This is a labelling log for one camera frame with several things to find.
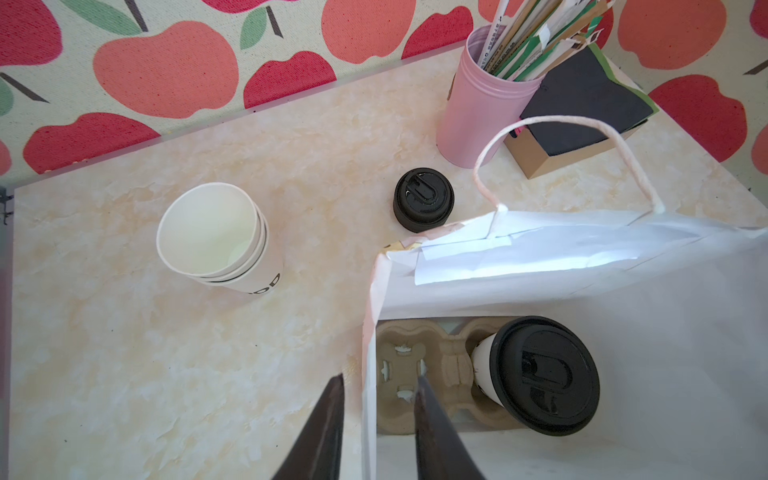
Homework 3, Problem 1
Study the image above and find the stack of dark napkins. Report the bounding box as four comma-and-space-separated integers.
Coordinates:
521, 45, 658, 156

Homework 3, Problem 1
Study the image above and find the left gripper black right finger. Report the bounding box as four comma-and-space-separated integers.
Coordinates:
414, 376, 484, 480

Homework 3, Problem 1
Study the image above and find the single white paper cup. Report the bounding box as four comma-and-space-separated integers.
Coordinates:
471, 332, 503, 406

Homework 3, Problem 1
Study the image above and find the stack of white paper cups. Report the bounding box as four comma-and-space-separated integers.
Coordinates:
156, 182, 283, 295

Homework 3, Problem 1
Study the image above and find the pink cylindrical holder cup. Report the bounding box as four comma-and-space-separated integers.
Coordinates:
436, 26, 542, 169

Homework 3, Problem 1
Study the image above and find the brown cardboard napkin tray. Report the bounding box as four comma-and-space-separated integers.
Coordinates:
504, 127, 615, 179

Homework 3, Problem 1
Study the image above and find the cartoon animal paper gift bag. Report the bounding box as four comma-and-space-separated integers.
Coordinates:
363, 117, 767, 479

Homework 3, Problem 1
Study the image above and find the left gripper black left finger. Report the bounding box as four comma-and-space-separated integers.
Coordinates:
273, 374, 345, 480

